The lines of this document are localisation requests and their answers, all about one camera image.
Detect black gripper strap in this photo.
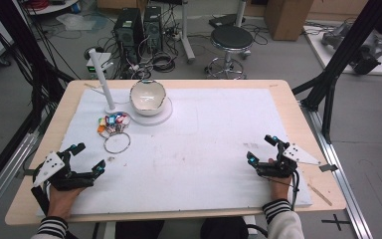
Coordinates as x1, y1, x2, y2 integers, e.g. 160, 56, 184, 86
30, 184, 51, 217

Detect white round base disc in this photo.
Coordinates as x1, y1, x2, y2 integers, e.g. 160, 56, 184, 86
125, 96, 174, 127

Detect key ring with coloured tags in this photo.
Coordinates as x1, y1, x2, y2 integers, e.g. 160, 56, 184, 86
96, 113, 132, 155

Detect coiled black cable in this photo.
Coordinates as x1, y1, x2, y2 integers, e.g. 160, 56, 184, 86
151, 52, 177, 74

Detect black flat case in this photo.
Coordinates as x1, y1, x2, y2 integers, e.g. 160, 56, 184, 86
208, 14, 247, 30

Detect black round stool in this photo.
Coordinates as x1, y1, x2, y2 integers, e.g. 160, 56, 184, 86
204, 25, 255, 80

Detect white box device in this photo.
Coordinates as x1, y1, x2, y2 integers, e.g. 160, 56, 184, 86
86, 52, 114, 80

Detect clear plastic sheet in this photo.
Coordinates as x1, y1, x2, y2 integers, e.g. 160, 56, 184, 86
56, 13, 109, 33

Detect person's right hand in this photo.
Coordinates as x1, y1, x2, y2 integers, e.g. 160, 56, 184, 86
267, 157, 294, 202

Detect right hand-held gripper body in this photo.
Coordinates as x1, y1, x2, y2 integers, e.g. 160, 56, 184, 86
255, 140, 323, 179

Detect thin wooden stick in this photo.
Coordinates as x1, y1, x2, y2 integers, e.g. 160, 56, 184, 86
306, 182, 333, 207

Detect cardboard box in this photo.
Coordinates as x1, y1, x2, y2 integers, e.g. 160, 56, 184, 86
264, 0, 314, 42

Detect white foam mat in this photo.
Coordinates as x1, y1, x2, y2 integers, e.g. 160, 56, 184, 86
36, 88, 313, 218

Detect white table leg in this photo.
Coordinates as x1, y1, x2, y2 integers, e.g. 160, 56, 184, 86
179, 0, 197, 65

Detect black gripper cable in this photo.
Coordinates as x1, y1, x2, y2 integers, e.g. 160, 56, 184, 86
288, 168, 301, 212

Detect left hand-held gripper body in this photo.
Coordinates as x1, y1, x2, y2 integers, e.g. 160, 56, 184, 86
32, 149, 96, 192

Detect black computer tower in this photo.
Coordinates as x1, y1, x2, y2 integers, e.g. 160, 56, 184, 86
113, 7, 145, 63
142, 5, 164, 53

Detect aluminium rail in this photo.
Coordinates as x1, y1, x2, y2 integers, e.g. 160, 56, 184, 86
299, 100, 374, 239
0, 132, 40, 227

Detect black metal frame with cables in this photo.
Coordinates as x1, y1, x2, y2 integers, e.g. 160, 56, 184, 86
0, 0, 76, 133

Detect grey machine parts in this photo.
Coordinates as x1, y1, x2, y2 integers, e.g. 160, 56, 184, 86
320, 22, 382, 76

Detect person's dark trouser leg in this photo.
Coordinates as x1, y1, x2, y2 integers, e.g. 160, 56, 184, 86
114, 220, 165, 239
200, 216, 250, 239

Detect white bowl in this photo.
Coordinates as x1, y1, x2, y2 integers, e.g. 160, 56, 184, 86
129, 79, 168, 117

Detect person's left hand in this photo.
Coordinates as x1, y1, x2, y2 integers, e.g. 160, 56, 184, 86
47, 185, 88, 221

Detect white pole stand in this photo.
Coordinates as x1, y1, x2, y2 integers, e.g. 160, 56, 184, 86
88, 48, 128, 116

